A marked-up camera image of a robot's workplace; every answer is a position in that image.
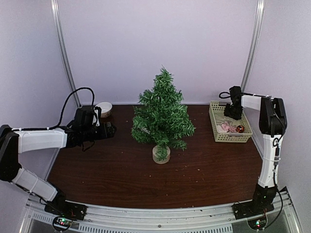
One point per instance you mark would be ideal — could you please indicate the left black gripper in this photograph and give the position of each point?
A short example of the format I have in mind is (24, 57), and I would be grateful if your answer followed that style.
(110, 133)

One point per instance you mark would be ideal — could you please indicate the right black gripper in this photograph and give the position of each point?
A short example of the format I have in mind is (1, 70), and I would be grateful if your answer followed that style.
(227, 113)

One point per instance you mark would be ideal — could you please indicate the small green christmas tree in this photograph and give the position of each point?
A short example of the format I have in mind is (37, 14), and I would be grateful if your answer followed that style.
(161, 118)

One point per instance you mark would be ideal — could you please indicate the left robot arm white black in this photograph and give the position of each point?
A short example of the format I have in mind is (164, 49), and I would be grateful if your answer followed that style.
(15, 141)

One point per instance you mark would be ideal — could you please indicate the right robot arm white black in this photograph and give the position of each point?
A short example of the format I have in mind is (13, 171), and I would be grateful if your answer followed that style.
(272, 125)

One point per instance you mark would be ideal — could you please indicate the red bauble ornament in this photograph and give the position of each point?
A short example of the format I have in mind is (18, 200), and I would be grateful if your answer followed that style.
(240, 129)

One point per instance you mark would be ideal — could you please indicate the beige plastic basket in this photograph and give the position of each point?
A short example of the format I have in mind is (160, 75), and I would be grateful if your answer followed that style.
(225, 128)

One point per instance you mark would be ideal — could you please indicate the small white bowl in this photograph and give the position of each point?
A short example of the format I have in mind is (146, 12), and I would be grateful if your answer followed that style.
(106, 109)

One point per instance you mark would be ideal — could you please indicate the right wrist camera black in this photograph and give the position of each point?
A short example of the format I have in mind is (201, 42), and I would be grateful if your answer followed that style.
(235, 95)

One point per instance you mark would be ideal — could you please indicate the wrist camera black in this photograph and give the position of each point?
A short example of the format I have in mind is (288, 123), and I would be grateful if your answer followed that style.
(86, 117)
(235, 95)

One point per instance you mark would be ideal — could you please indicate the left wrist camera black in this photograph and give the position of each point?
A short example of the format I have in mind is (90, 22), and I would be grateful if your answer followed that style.
(86, 117)

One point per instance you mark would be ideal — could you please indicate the right aluminium frame post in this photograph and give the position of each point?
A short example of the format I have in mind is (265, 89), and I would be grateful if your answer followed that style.
(254, 43)

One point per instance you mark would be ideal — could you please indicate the aluminium frame post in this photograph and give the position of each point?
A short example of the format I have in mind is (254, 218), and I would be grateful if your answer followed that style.
(254, 43)
(62, 45)

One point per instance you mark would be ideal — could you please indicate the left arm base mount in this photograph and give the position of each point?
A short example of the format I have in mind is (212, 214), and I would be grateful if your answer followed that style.
(61, 207)

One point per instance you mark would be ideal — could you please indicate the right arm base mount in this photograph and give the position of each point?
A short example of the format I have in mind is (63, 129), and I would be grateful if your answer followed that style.
(261, 202)

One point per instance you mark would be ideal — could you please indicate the front aluminium rail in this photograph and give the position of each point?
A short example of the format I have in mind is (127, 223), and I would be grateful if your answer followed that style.
(210, 219)

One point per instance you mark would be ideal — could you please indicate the left aluminium frame post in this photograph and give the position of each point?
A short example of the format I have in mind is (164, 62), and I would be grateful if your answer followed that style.
(62, 45)

